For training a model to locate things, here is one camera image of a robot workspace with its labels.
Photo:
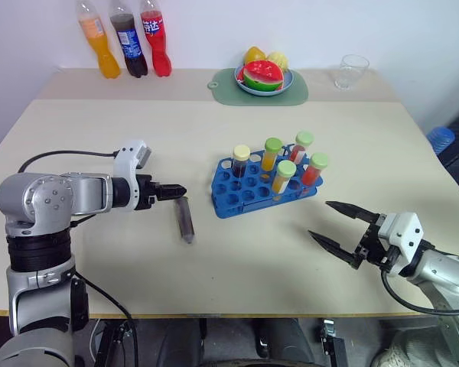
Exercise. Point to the blue plate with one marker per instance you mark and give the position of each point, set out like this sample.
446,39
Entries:
287,82

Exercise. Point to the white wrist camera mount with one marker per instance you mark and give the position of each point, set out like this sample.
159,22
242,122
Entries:
403,229
123,160

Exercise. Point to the black metal bracket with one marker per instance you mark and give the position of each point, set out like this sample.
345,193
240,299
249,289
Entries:
333,342

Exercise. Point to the yellow toy pepper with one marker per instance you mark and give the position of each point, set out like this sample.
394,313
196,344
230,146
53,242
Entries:
253,55

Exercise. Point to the blue test tube rack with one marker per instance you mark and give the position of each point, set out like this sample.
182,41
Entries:
229,199

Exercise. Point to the yellow cap dark test tube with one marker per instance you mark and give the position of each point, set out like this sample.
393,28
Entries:
240,160

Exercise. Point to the cola bottle blue label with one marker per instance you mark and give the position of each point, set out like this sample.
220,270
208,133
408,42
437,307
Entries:
132,46

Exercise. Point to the dark liquid test tube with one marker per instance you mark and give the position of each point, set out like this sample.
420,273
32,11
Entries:
185,221

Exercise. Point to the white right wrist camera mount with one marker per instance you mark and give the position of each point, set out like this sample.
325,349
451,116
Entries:
403,229

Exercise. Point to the green cap orange test tube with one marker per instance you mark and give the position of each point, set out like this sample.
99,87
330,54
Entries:
283,176
271,154

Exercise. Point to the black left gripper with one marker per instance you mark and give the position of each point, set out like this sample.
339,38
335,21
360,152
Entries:
143,191

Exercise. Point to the orange soda bottle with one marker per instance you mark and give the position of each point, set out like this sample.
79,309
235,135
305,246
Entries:
104,49

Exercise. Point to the clear glass cup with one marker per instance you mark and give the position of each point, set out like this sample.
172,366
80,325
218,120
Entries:
350,72

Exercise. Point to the green cap red test tube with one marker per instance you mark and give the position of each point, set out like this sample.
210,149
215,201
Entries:
313,170
301,147

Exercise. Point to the red soda bottle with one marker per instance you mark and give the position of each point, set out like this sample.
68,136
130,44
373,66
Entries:
157,42

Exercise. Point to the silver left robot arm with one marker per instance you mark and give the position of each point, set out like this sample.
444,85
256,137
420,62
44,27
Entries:
49,199

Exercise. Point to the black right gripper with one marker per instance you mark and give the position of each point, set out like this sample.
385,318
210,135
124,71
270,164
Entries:
373,246

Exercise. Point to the green silicone mat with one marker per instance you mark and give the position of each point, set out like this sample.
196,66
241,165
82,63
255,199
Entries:
225,91

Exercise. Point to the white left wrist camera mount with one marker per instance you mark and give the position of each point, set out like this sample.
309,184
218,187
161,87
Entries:
123,160

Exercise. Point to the yellow toy pineapple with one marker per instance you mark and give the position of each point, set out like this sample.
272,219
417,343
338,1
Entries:
280,61

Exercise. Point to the grey mesh shoe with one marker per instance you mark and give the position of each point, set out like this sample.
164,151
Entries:
405,349

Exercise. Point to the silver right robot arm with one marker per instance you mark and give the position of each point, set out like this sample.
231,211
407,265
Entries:
447,275

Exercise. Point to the dark rounded shape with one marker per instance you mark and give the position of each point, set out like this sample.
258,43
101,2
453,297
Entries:
283,340

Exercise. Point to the toy watermelon slice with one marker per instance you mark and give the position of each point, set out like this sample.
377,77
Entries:
262,76

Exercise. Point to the blue ribbed plastic object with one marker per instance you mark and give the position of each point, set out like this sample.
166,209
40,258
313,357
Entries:
441,140

